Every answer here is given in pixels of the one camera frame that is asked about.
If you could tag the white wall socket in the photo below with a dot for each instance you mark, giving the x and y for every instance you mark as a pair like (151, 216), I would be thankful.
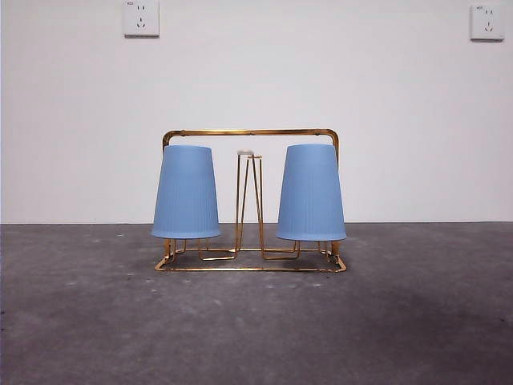
(487, 24)
(141, 24)

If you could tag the blue ribbed plastic cup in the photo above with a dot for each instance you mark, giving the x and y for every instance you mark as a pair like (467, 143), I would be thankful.
(310, 192)
(186, 192)

